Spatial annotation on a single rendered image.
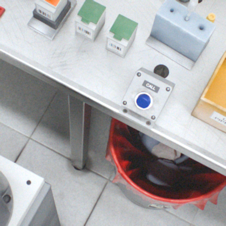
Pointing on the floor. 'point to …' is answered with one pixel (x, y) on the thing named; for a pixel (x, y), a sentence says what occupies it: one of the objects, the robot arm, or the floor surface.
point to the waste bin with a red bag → (138, 172)
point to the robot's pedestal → (42, 209)
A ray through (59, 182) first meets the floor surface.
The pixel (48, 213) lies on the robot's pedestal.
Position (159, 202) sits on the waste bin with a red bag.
